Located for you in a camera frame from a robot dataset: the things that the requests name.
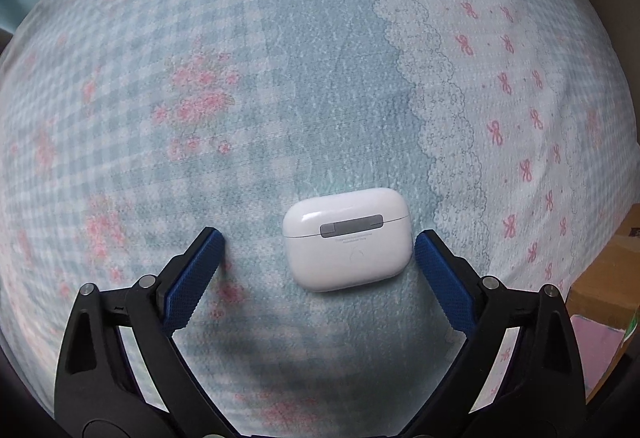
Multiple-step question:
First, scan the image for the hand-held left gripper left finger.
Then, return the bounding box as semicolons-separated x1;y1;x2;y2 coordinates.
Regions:
54;227;241;438

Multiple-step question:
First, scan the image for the pink patterned cardboard box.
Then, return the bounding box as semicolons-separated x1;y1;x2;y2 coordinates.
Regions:
560;0;640;399

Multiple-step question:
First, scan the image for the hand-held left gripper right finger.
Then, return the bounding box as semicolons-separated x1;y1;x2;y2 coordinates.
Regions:
404;229;587;438

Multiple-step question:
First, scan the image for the white earbuds case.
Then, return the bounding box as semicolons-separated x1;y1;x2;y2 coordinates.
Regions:
281;188;412;293

